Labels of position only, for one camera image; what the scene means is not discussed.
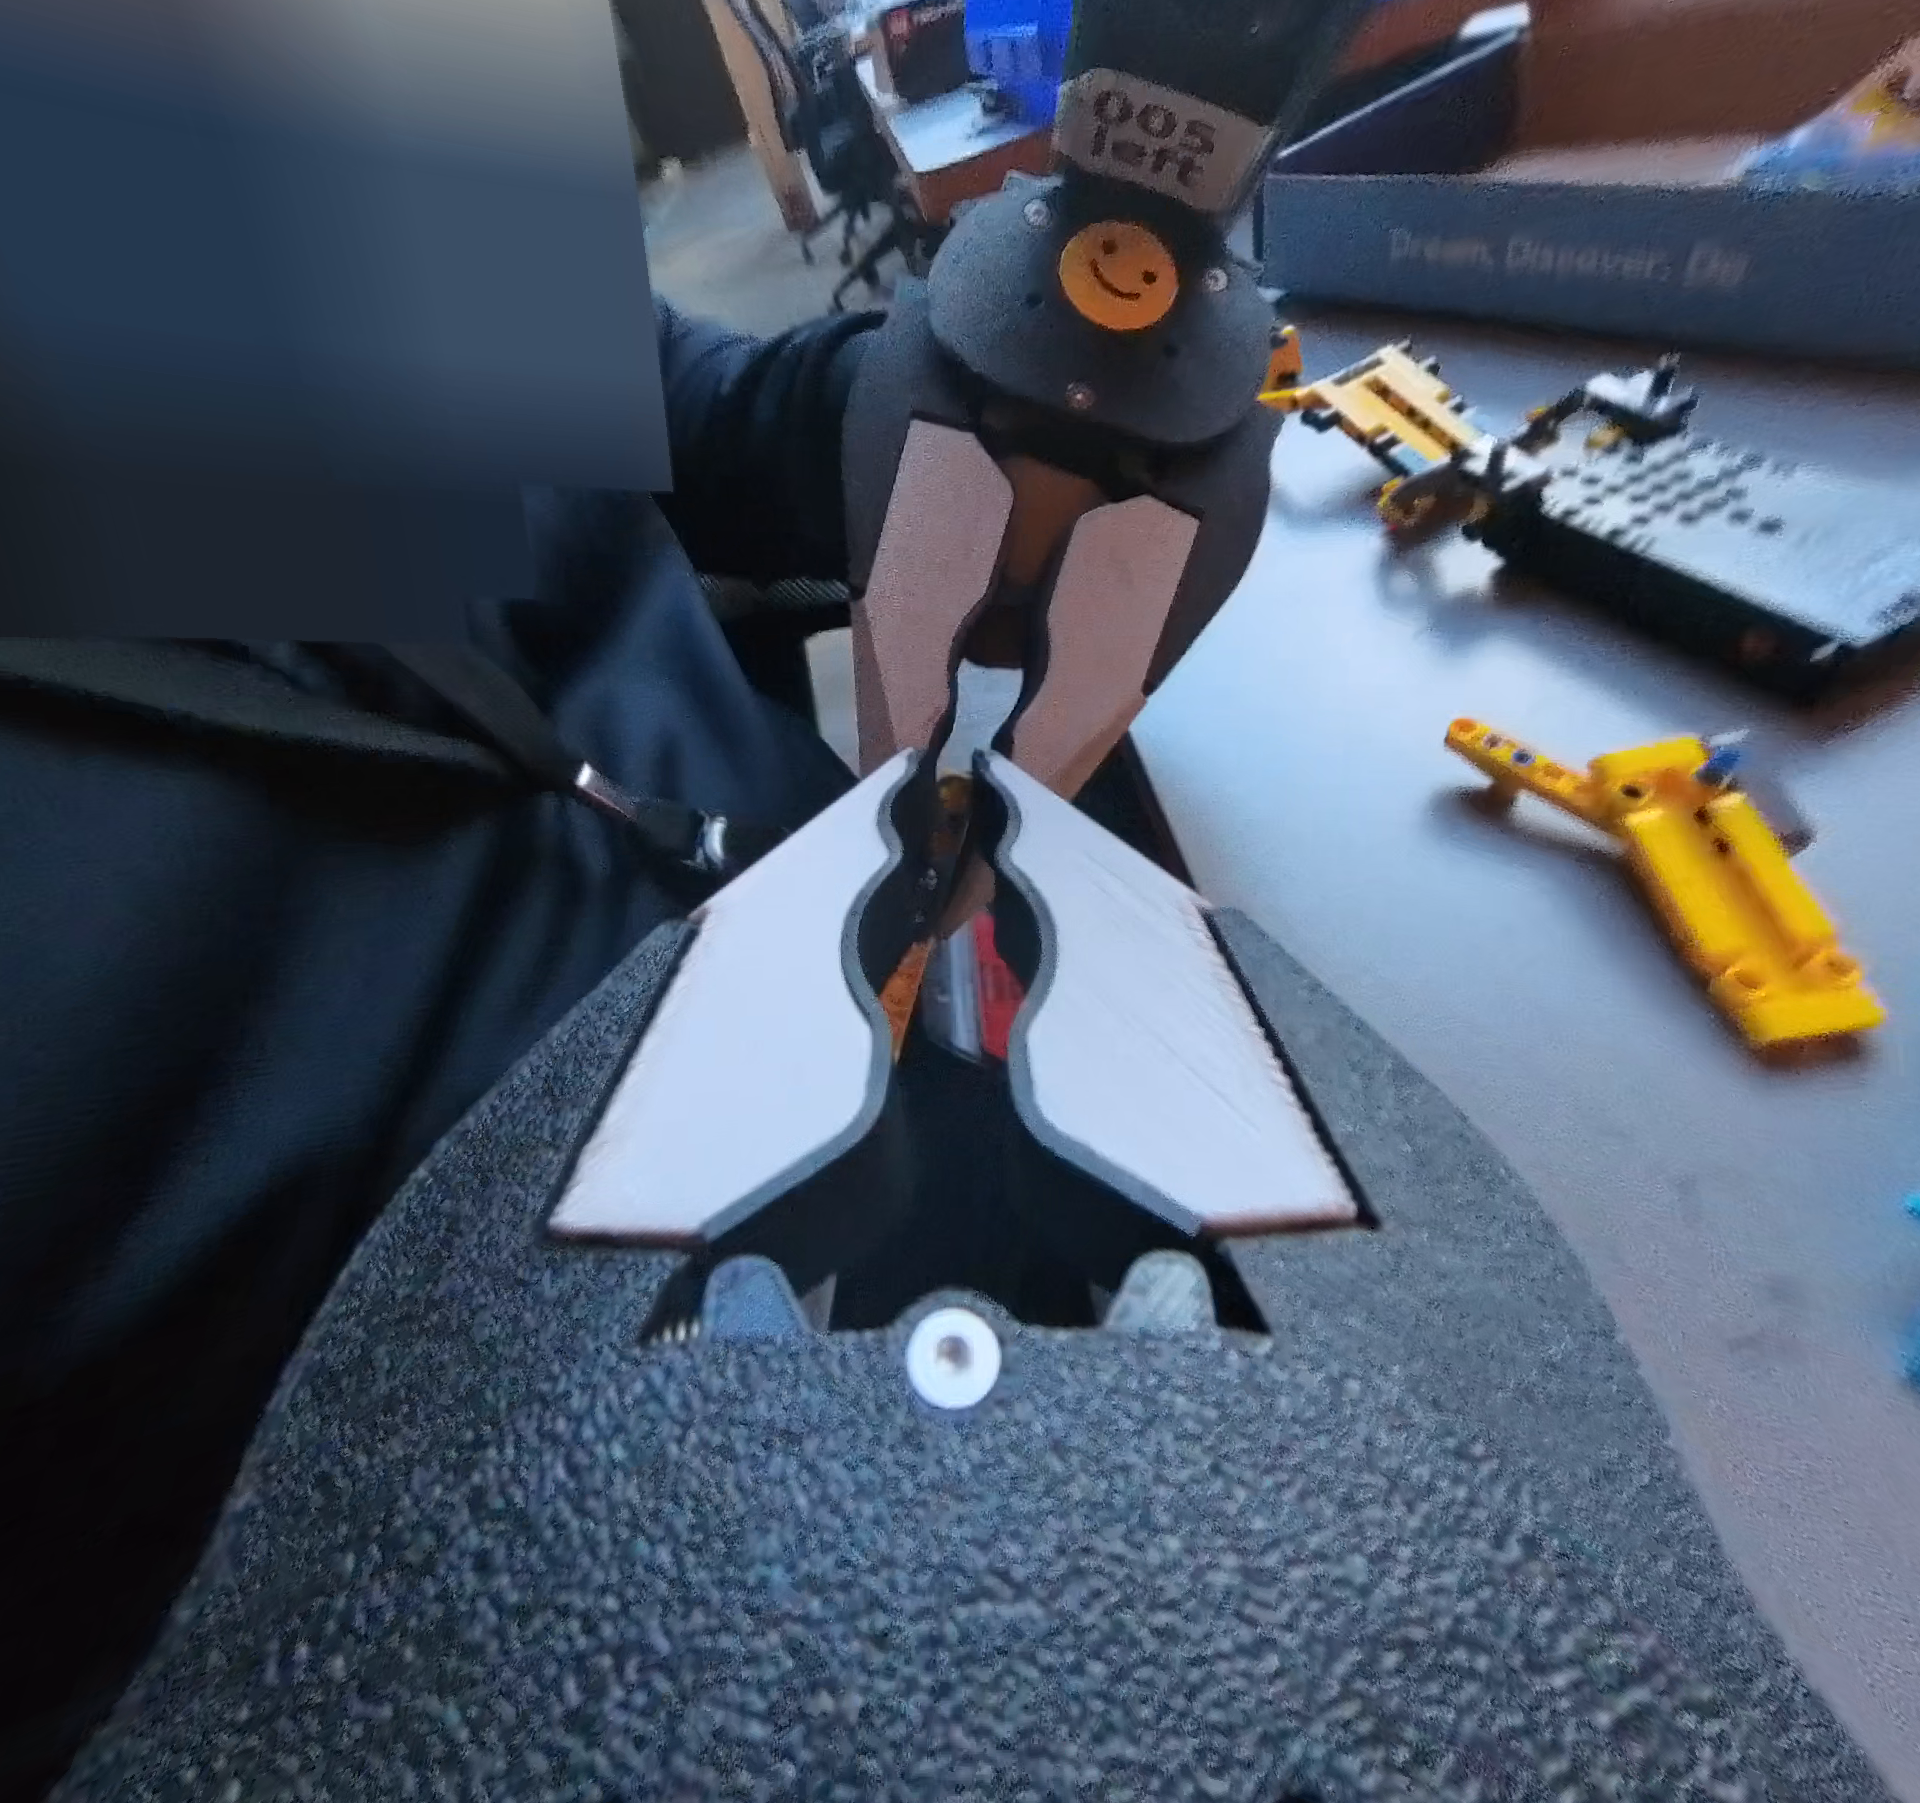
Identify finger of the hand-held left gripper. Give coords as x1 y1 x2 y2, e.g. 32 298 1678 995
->
992 490 1205 803
850 415 1013 773

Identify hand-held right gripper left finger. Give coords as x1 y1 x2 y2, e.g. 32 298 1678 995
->
546 749 922 1245

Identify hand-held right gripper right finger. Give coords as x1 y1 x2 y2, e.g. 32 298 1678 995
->
968 749 1366 1235

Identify black toy battery box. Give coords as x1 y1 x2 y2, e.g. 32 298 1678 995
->
1475 353 1920 707

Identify person's left forearm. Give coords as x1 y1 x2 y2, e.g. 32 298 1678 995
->
657 305 904 590

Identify grey desk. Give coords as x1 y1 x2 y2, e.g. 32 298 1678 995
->
810 289 1920 1737

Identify red id badge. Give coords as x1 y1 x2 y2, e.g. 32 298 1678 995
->
922 916 1031 1065

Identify black office chair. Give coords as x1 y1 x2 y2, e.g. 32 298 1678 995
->
716 0 935 307

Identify person's dark clothing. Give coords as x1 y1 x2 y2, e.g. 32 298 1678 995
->
0 482 904 1803

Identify blue cardboard box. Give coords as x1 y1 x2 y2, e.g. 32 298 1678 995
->
1248 0 1920 368

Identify yellow toy panel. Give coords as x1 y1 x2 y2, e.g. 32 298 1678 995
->
1439 713 1894 1049

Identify printed booklets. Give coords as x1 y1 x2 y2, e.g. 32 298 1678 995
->
1739 59 1920 187

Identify black lanyard clip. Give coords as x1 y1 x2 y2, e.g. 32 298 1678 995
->
0 637 736 879

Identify yellow toy frame piece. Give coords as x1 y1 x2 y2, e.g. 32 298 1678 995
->
1254 326 1511 541

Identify wooden post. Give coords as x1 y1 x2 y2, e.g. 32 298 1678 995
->
701 0 822 234

